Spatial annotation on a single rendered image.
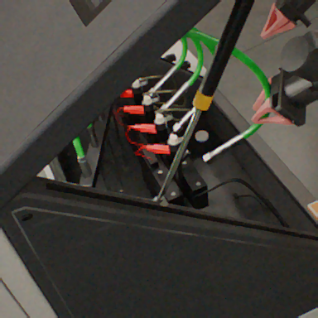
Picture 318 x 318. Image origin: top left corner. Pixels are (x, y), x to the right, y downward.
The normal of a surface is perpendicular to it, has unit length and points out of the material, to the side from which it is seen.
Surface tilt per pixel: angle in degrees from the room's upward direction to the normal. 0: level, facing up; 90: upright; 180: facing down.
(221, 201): 0
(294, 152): 0
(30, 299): 90
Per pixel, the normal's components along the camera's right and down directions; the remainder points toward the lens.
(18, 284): 0.37, 0.62
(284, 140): -0.13, -0.69
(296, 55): -0.83, -0.20
